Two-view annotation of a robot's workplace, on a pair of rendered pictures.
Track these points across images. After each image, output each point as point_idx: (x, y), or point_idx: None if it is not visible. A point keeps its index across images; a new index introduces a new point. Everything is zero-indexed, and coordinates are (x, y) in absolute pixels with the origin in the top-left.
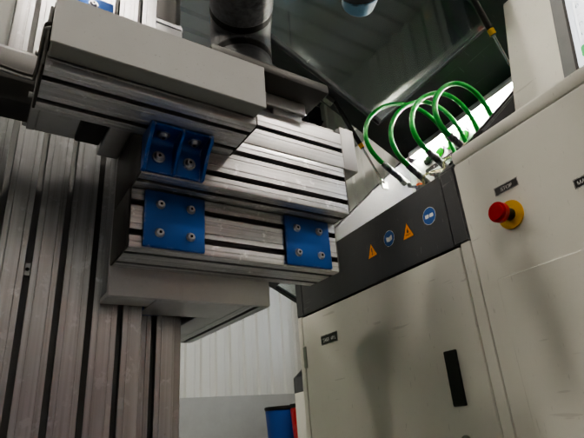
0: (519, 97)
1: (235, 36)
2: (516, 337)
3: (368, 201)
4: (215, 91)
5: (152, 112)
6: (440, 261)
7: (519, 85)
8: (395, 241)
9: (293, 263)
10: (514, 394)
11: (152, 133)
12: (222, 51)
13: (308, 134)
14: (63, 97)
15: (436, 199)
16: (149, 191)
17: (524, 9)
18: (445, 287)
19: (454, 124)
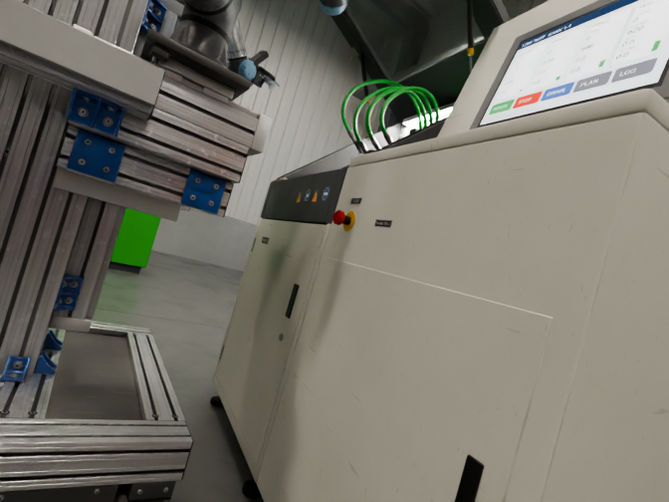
0: (446, 124)
1: (194, 14)
2: (318, 296)
3: (350, 148)
4: (111, 86)
5: (71, 84)
6: (317, 227)
7: (453, 113)
8: (309, 199)
9: (184, 203)
10: (304, 325)
11: (73, 97)
12: (156, 37)
13: (228, 115)
14: (2, 58)
15: (333, 184)
16: (81, 130)
17: (497, 44)
18: (311, 245)
19: (423, 117)
